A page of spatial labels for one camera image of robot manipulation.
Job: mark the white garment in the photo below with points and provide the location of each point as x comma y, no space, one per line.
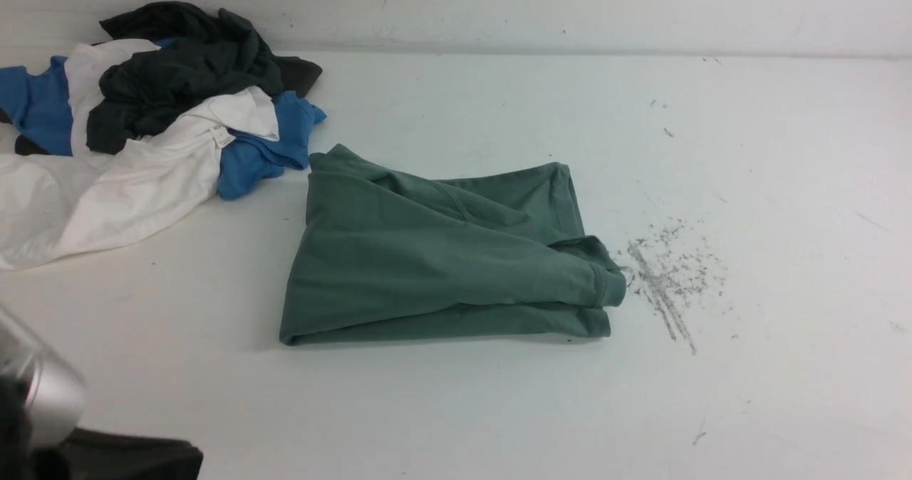
55,206

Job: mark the green long-sleeve top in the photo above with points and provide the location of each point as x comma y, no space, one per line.
388,255

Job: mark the blue garment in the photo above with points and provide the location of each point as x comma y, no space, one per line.
250,159

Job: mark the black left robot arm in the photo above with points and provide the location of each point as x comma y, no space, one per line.
42,400

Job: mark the dark grey garment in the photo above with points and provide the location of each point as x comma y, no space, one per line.
195,56

